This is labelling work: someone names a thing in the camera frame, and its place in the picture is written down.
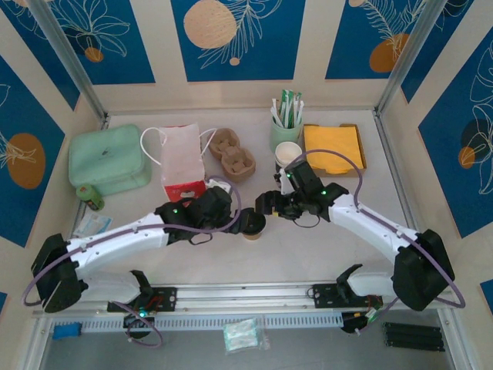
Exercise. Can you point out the mint green lunch bag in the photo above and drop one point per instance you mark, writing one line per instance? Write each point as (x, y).
(108, 158)

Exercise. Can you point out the kraft brown paper cup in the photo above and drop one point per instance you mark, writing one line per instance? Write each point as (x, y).
(253, 237)

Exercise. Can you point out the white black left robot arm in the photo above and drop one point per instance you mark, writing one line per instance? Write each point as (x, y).
(115, 243)

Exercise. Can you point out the clear plastic bag of packets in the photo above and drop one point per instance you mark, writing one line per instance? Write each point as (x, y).
(242, 333)

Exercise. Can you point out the aluminium frame leg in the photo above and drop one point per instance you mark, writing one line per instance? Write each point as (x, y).
(36, 347)
(456, 339)

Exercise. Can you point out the red white paper bag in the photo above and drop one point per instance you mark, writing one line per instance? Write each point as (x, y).
(181, 154)

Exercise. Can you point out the white paper cup black band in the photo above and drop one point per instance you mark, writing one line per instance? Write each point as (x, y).
(288, 152)

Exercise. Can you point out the black plastic cup lid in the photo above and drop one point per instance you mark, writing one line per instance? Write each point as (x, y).
(259, 223)

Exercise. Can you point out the white wrapped straw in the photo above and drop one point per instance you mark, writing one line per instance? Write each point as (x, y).
(299, 109)
(274, 108)
(277, 112)

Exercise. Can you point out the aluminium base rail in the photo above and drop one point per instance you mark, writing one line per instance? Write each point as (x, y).
(246, 298)

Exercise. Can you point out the arm base connector board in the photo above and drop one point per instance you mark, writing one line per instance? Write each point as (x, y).
(366, 317)
(139, 315)

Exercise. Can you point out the blue plastic clip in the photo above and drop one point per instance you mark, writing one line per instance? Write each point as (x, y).
(67, 331)

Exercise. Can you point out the blue white wipe packet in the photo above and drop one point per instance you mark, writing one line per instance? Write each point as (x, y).
(94, 225)

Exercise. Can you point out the mint green straw holder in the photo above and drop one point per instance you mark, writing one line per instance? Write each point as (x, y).
(283, 133)

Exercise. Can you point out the aluminium frame post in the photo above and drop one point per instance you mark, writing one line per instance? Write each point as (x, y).
(413, 50)
(66, 50)

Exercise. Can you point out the small green bottle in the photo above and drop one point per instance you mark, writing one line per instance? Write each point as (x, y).
(90, 196)

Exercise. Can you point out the green sugar stick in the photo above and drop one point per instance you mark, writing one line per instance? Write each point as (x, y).
(292, 106)
(286, 104)

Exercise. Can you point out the yellow paper napkin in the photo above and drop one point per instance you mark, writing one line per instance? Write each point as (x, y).
(333, 146)

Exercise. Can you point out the black plastic strip bundle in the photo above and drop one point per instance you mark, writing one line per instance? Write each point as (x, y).
(414, 336)

